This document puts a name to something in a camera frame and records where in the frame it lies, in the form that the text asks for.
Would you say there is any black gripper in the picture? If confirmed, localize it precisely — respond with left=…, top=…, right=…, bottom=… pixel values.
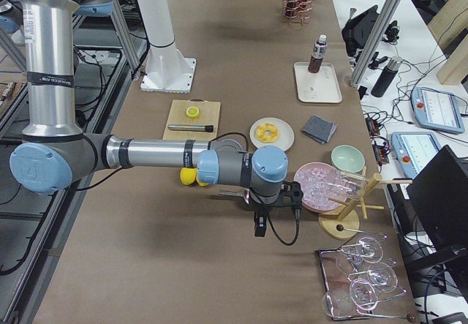
left=244, top=181, right=303, bottom=237

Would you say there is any white round plate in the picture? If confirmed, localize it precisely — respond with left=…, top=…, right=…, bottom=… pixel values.
left=249, top=117, right=295, bottom=151

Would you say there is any yellow glazed donut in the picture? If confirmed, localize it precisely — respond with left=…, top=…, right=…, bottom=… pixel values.
left=255, top=123, right=280, bottom=143

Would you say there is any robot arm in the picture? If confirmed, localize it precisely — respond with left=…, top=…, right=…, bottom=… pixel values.
left=10, top=0, right=303, bottom=236

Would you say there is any black mirror tray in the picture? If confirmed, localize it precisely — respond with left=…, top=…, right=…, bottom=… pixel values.
left=316, top=249, right=372, bottom=321

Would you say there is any cream rectangular tray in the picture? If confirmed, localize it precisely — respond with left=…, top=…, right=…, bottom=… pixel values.
left=294, top=61, right=342, bottom=104

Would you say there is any brown drink bottle on tray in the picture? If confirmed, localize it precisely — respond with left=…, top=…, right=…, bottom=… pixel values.
left=308, top=34, right=328, bottom=74

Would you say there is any metal ice scoop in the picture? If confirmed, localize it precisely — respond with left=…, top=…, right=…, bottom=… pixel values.
left=218, top=189, right=249, bottom=203

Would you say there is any yellow lemon right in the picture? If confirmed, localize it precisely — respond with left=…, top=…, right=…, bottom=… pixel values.
left=196, top=178, right=209, bottom=187

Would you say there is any yellow lemon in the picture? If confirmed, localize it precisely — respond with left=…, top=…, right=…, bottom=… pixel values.
left=196, top=178, right=209, bottom=187
left=179, top=167, right=197, bottom=186

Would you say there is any pink bowl of ice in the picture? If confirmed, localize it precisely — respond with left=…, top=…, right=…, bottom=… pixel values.
left=294, top=162, right=349, bottom=213

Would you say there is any wooden glass stand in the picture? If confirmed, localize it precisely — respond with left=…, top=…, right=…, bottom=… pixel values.
left=318, top=173, right=413, bottom=240

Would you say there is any yellow lemon left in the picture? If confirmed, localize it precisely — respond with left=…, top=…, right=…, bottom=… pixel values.
left=179, top=167, right=197, bottom=186

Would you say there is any tumbler glass on stand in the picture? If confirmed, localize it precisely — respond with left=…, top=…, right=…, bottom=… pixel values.
left=331, top=170, right=367, bottom=200

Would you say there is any metal tube black cap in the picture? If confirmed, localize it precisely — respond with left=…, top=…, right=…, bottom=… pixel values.
left=167, top=124, right=214, bottom=132

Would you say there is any mint green bowl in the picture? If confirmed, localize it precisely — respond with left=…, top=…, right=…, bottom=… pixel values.
left=331, top=145, right=365, bottom=173

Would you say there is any folded grey cloth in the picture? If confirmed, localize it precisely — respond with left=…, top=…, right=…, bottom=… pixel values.
left=301, top=115, right=337, bottom=145

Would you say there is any wine glass upper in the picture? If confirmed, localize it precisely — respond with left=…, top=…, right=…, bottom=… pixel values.
left=338, top=236, right=383, bottom=265

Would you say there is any wine glass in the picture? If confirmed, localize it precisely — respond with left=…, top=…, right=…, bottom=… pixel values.
left=322, top=279, right=378, bottom=320
left=347, top=263, right=398, bottom=293
left=338, top=236, right=383, bottom=265

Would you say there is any wooden cutting board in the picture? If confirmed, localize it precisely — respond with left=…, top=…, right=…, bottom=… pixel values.
left=162, top=99, right=221, bottom=141

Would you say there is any half lemon slice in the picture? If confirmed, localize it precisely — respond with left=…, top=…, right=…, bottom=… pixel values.
left=186, top=106, right=200, bottom=118

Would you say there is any wine glass lower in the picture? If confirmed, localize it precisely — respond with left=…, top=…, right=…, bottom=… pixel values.
left=322, top=279, right=378, bottom=320

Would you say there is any wine glass middle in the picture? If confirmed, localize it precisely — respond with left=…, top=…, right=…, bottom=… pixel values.
left=347, top=263, right=398, bottom=293

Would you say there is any teach pendant near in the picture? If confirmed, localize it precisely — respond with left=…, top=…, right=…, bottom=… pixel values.
left=390, top=132, right=441, bottom=178

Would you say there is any teach pendant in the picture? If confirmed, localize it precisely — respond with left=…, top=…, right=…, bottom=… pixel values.
left=411, top=87, right=465, bottom=134
left=390, top=132, right=441, bottom=178

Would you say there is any black monitor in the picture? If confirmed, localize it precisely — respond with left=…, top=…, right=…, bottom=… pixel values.
left=407, top=146, right=468, bottom=248

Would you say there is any black thermos bottle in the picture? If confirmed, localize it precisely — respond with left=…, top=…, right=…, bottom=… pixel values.
left=371, top=56, right=403, bottom=97

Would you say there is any teach pendant far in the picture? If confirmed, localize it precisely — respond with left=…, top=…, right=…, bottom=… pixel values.
left=411, top=87, right=465, bottom=134

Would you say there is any black equipment case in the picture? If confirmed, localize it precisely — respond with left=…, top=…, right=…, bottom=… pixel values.
left=341, top=5, right=379, bottom=57

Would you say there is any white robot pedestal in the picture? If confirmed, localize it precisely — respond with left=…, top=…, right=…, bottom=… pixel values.
left=137, top=0, right=197, bottom=94

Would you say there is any copper wire bottle rack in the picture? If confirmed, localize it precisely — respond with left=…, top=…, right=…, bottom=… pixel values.
left=282, top=0, right=313, bottom=25

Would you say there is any aluminium frame post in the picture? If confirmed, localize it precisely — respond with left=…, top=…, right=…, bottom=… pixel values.
left=350, top=0, right=401, bottom=88

